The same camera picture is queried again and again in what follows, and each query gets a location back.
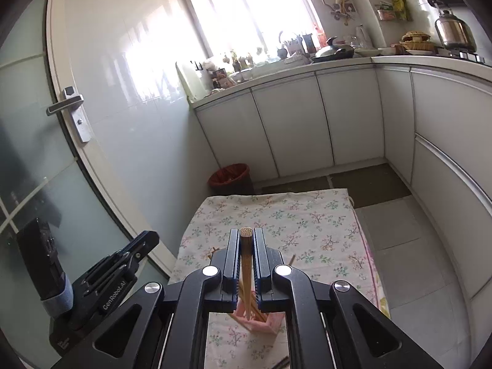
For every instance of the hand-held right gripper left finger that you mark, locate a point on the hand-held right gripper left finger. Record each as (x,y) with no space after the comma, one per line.
(233,261)

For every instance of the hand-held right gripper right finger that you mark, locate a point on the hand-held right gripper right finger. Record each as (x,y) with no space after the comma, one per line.
(258,261)

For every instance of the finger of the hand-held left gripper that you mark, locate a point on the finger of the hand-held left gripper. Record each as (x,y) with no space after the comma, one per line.
(140,246)

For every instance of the dark brown square chopstick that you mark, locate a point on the dark brown square chopstick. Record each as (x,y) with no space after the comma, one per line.
(246,253)

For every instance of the round wooden chopstick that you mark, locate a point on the round wooden chopstick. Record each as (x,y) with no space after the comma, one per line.
(240,296)

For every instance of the light bamboo chopstick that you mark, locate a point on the light bamboo chopstick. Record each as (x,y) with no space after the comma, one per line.
(261,315)

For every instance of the pink chopstick holder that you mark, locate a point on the pink chopstick holder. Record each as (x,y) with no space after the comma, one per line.
(265,330)

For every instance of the reddish brown chopstick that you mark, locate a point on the reddish brown chopstick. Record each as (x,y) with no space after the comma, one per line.
(291,260)
(212,255)

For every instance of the floral table cloth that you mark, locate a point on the floral table cloth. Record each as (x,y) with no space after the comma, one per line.
(307,230)

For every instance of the red trash bin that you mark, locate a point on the red trash bin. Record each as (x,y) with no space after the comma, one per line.
(230,180)

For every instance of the brown floor mat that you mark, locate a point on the brown floor mat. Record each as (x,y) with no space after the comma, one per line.
(365,184)

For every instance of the frosted glass door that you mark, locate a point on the frosted glass door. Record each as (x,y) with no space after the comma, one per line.
(34,161)

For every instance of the white cutting board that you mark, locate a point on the white cutting board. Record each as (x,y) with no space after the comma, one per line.
(188,82)

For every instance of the white kitchen cabinets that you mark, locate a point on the white kitchen cabinets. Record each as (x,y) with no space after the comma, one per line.
(346,115)

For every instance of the windowsill ornaments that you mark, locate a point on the windowsill ornaments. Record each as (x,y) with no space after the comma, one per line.
(234,65)

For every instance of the black wok with lid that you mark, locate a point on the black wok with lid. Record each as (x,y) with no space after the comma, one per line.
(332,52)

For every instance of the knife block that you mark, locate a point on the knife block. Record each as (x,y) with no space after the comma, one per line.
(308,43)

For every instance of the white plate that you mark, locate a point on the white plate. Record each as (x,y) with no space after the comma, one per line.
(373,50)

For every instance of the clear electric kettle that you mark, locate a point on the clear electric kettle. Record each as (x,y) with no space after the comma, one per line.
(363,36)

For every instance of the window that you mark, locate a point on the window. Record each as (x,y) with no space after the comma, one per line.
(250,7)

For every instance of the water heater pipes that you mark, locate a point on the water heater pipes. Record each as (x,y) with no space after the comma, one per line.
(338,5)

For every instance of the woven basket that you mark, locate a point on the woven basket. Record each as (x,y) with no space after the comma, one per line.
(417,42)

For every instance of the gas stove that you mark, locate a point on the gas stove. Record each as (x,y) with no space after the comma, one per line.
(465,55)

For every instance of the steel kettle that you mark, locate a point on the steel kettle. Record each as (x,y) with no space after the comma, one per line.
(455,29)

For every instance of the wall rack with packets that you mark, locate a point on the wall rack with packets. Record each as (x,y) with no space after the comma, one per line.
(394,7)

